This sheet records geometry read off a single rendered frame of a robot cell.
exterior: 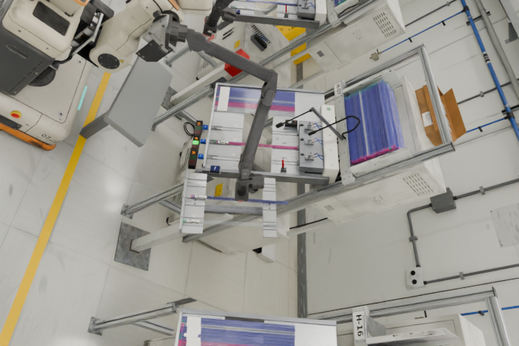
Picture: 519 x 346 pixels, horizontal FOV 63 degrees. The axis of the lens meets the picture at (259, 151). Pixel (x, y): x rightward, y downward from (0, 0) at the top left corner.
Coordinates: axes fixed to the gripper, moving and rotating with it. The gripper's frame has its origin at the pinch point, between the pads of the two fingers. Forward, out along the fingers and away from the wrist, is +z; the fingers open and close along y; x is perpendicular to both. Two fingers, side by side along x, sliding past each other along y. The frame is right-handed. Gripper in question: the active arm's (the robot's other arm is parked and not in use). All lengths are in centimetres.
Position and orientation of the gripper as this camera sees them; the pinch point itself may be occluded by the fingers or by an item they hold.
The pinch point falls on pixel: (240, 199)
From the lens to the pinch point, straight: 221.1
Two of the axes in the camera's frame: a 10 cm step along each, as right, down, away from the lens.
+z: -1.3, 5.7, 8.1
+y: 0.0, -8.2, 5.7
